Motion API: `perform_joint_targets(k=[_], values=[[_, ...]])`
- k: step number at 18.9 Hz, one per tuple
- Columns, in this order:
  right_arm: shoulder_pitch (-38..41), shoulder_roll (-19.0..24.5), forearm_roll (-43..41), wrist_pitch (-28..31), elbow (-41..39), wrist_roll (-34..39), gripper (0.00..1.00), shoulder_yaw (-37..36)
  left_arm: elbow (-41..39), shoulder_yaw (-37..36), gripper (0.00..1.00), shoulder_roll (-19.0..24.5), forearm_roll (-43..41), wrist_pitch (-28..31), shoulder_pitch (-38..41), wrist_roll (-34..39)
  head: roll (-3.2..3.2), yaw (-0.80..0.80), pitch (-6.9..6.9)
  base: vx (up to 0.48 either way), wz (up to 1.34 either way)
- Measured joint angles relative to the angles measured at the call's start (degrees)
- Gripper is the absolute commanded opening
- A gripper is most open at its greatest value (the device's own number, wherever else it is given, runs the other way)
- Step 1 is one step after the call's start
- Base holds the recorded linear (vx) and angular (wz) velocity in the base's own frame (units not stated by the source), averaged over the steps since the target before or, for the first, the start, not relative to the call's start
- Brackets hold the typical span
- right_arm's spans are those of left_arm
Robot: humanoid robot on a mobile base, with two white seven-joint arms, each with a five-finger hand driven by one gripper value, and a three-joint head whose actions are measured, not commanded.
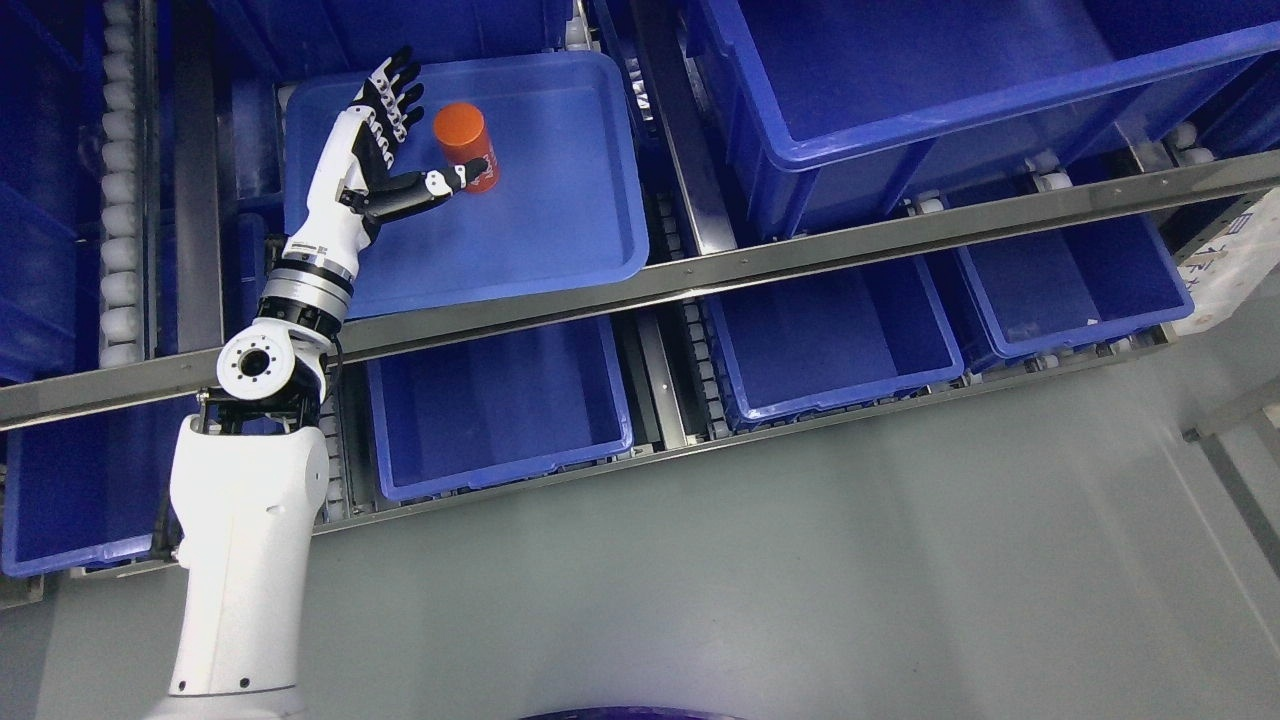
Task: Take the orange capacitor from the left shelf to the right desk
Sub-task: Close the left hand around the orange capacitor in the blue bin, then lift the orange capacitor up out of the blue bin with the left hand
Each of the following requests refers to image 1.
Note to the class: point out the large blue bin upper right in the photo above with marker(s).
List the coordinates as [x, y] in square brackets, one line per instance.
[833, 112]

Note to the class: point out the steel shelf front rail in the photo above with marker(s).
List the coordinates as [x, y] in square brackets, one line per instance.
[104, 390]

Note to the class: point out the shallow blue plastic tray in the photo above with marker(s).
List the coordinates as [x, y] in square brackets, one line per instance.
[567, 211]

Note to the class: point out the blue bin lower centre right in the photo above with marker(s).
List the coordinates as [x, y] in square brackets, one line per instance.
[830, 341]

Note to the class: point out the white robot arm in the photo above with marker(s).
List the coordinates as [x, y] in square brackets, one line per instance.
[249, 476]

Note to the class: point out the blue bin lower middle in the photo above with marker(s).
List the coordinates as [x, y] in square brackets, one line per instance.
[484, 413]

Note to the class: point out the blue bin lower far right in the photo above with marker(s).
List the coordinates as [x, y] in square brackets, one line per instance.
[1080, 285]

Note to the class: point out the white roller conveyor strip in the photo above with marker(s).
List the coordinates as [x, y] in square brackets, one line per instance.
[120, 253]

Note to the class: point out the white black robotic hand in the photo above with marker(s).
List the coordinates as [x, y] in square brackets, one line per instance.
[354, 190]

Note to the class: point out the blue bin lower left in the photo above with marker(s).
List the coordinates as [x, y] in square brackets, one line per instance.
[85, 491]

